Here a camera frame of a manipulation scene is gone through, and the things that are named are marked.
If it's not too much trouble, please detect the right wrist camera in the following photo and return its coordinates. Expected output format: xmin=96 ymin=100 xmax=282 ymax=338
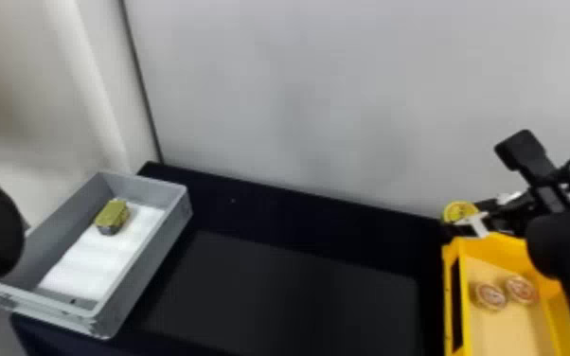
xmin=493 ymin=129 xmax=570 ymax=214

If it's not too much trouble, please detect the yellow box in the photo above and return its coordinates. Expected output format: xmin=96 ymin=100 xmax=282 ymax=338
xmin=440 ymin=231 xmax=570 ymax=356

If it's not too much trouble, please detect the grey box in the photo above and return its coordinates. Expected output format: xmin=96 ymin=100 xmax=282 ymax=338
xmin=0 ymin=169 xmax=194 ymax=341

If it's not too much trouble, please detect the white foam pad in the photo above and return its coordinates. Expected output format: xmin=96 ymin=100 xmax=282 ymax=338
xmin=36 ymin=198 xmax=168 ymax=305

